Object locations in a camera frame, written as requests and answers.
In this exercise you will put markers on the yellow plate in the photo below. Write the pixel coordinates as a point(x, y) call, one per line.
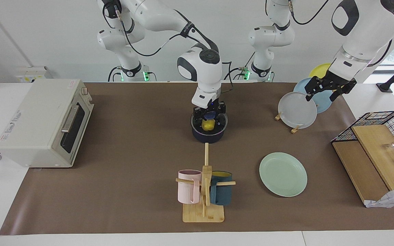
point(320, 71)

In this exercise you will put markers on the white socket box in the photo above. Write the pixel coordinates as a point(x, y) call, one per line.
point(29, 73)

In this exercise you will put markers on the beige toaster oven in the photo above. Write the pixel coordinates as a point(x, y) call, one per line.
point(33, 123)

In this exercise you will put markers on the dark teal mug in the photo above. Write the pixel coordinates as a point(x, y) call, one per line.
point(222, 194)

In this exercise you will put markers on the brown table mat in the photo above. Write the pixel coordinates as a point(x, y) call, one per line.
point(132, 205)

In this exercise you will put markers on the yellow potato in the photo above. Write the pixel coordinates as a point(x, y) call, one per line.
point(209, 126)

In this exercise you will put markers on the wooden mug rack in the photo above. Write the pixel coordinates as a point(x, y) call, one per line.
point(204, 213)

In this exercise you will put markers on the wooden plate rack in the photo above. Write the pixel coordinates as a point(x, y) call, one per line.
point(295, 130)

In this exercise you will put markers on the dark wooden board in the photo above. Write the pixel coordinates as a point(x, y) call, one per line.
point(361, 171)

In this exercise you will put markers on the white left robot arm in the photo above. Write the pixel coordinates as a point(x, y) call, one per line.
point(364, 30)

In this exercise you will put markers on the grey plate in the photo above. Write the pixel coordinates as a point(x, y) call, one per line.
point(297, 111)

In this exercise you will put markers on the pink mug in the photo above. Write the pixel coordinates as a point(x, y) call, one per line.
point(187, 189)

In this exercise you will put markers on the dark blue pot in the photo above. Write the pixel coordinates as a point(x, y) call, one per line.
point(210, 138)

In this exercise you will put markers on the light blue plate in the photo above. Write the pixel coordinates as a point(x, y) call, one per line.
point(323, 102)

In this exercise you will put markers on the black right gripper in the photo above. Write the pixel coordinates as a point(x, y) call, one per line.
point(210, 107)

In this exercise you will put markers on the green plate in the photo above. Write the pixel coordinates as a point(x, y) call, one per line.
point(282, 174)

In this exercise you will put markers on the light wooden board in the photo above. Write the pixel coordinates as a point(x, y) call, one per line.
point(378, 150)

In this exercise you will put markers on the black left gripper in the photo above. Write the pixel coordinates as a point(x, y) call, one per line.
point(332, 81)

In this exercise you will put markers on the white checkered cloth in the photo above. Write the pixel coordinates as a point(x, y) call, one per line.
point(393, 198)

